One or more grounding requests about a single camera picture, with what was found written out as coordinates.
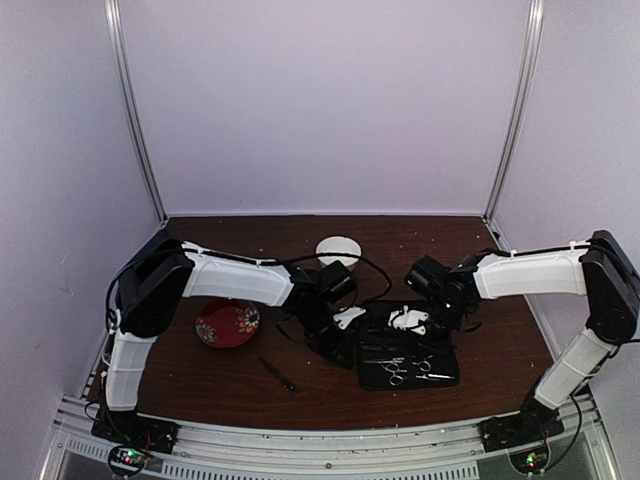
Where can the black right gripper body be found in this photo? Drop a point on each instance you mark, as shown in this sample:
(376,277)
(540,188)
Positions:
(447,321)

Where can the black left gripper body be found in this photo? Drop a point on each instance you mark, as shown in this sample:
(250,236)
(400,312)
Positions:
(324,341)

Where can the silver hair cutting scissors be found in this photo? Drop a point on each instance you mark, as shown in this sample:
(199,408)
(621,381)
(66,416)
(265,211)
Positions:
(424,371)

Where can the black zippered tool case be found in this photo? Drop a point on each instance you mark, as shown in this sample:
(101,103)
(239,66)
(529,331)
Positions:
(380,343)

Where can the silver thinning scissors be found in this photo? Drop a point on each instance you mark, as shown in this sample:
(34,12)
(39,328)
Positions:
(397,374)

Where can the black hair clip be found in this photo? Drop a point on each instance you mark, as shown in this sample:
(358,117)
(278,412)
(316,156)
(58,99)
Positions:
(278,375)

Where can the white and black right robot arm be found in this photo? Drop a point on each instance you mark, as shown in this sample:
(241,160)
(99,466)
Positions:
(596,272)

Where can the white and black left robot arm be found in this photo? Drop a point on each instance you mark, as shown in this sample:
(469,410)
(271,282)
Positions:
(151,286)

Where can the white ceramic bowl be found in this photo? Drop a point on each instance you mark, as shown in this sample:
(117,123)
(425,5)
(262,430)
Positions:
(339,248)

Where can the red floral plate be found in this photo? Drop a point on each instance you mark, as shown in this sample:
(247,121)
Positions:
(226,324)

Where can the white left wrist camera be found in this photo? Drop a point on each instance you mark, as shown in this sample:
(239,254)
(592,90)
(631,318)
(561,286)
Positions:
(345,318)

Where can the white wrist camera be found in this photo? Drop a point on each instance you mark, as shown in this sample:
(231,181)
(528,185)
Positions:
(345,318)
(409,320)

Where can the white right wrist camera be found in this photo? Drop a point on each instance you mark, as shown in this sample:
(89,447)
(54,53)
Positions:
(409,320)

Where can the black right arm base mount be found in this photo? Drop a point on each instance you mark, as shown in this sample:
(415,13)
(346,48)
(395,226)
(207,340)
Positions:
(498,433)

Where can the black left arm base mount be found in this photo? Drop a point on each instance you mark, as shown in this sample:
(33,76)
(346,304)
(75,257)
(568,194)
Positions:
(130,429)

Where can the right aluminium frame post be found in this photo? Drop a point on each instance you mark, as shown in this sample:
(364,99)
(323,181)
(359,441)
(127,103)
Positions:
(527,69)

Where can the aluminium frame post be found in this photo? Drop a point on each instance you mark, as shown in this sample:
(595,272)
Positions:
(527,69)
(133,119)

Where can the left aluminium frame post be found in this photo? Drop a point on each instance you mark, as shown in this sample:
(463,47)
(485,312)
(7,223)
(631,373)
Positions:
(133,119)

